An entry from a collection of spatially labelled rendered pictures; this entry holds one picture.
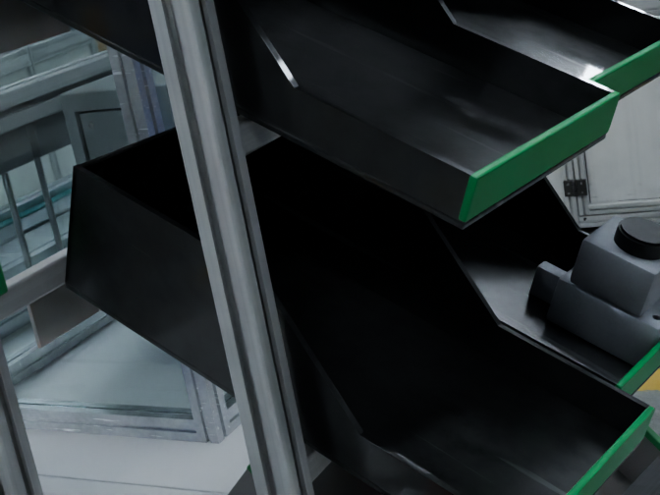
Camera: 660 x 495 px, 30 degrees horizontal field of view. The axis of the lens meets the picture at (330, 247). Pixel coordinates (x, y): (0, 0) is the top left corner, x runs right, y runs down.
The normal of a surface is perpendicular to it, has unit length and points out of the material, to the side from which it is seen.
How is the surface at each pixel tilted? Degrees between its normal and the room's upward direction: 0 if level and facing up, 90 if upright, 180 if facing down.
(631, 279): 90
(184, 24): 90
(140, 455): 0
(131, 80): 90
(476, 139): 25
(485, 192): 115
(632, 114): 90
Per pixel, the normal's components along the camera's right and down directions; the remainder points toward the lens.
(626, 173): -0.34, 0.34
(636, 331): -0.59, 0.34
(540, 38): 0.17, -0.83
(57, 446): -0.18, -0.94
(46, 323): 0.88, -0.01
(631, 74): 0.79, 0.44
